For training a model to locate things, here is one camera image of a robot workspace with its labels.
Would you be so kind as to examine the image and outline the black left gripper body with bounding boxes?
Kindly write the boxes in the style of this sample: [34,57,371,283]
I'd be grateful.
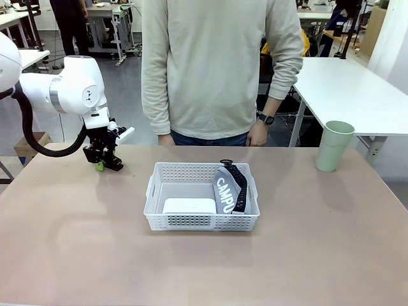
[87,125,118,153]

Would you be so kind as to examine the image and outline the white rectangular box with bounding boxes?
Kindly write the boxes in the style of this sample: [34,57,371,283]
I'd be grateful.
[162,198,218,215]

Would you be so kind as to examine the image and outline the grey zip pouch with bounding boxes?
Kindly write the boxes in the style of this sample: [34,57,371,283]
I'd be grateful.
[212,158,253,215]

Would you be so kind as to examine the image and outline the pale green plastic cup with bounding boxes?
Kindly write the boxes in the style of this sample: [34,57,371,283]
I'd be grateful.
[314,120,356,173]

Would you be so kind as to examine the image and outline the person's left forearm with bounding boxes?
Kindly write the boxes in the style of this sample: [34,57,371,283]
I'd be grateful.
[256,84,296,122]

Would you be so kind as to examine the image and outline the person's right forearm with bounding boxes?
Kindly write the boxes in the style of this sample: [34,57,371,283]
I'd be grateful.
[141,69,172,136]

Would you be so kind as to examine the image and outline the white perforated plastic basket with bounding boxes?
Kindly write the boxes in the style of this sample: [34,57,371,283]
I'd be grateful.
[143,161,261,233]

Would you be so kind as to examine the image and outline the person's right hand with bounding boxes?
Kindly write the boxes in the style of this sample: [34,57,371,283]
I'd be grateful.
[157,133,176,147]

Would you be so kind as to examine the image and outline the person's left hand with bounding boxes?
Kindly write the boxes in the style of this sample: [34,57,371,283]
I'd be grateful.
[246,122,268,147]

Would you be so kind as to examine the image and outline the brown cardboard box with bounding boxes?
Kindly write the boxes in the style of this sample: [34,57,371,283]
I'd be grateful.
[13,131,53,166]

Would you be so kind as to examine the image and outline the blue jeans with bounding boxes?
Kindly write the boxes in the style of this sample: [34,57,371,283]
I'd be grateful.
[170,128,251,147]

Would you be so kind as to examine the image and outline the white table with black clamp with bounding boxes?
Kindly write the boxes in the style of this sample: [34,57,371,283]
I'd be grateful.
[17,48,52,71]

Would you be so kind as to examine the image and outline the person in black clothes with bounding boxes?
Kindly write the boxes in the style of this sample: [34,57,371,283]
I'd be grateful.
[48,0,92,59]

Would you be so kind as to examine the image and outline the black pole stand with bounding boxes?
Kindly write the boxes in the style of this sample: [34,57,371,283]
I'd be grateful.
[25,0,46,52]

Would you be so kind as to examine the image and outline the person torso beige sweater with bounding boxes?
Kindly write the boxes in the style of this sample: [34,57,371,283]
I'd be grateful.
[140,0,305,138]

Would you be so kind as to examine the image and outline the black smartwatch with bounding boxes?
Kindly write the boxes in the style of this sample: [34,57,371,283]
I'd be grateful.
[256,112,276,126]

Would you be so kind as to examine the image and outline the large white table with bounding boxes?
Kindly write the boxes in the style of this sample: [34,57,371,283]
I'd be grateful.
[291,56,408,166]

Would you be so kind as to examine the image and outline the tall cardboard panel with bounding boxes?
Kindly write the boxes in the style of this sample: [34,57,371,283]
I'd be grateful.
[361,5,388,59]

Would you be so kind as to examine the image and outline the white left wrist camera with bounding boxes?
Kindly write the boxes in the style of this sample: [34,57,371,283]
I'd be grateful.
[108,118,136,143]

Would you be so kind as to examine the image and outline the black cable sleeve left arm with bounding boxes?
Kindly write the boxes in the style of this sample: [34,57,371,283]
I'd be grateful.
[0,80,89,158]

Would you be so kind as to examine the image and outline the white frame workbench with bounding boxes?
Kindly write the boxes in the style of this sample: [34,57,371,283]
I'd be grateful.
[85,2,143,67]

